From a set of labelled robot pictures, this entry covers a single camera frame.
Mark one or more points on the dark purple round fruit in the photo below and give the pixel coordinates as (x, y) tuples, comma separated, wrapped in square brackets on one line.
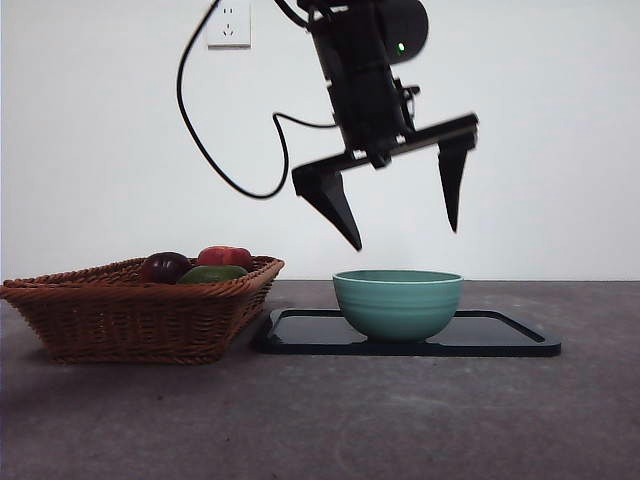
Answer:
[(165, 265)]

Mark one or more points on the teal ribbed bowl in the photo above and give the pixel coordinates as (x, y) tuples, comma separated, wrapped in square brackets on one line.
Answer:
[(397, 310)]

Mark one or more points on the dark rectangular tray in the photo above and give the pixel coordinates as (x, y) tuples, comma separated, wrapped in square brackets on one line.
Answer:
[(310, 335)]

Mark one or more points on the white wall socket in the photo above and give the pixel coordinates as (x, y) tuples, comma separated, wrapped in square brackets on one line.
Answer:
[(230, 27)]

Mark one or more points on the green oval fruit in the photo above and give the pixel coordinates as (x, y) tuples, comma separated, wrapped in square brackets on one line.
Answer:
[(215, 274)]

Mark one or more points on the brown wicker basket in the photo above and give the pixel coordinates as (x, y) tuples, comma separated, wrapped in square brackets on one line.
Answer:
[(130, 320)]

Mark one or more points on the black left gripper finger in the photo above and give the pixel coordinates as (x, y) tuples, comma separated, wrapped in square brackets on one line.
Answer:
[(330, 205), (454, 180)]

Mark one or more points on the red apple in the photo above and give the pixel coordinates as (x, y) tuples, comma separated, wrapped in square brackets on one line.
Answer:
[(225, 256)]

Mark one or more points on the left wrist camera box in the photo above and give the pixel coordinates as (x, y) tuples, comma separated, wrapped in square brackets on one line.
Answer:
[(407, 105)]

